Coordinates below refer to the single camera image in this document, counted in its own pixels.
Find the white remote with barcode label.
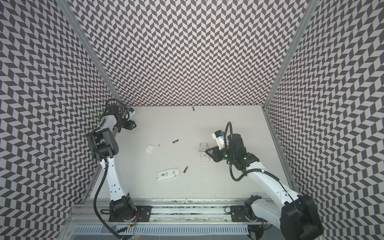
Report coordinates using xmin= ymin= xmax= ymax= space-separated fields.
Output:
xmin=157 ymin=168 xmax=180 ymax=181

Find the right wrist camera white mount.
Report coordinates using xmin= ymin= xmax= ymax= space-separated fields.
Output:
xmin=212 ymin=130 xmax=226 ymax=150

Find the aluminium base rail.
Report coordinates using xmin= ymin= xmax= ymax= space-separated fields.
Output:
xmin=64 ymin=198 xmax=316 ymax=226

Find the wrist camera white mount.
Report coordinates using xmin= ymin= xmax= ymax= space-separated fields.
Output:
xmin=212 ymin=130 xmax=226 ymax=150
xmin=125 ymin=107 xmax=135 ymax=120

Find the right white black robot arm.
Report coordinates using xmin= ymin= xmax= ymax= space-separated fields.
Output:
xmin=206 ymin=130 xmax=324 ymax=240

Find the white remote with back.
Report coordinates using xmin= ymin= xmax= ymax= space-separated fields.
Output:
xmin=199 ymin=143 xmax=210 ymax=163

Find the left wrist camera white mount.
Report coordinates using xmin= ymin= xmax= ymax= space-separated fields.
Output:
xmin=125 ymin=107 xmax=135 ymax=120

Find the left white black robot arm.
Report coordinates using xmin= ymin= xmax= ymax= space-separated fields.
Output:
xmin=87 ymin=99 xmax=138 ymax=222

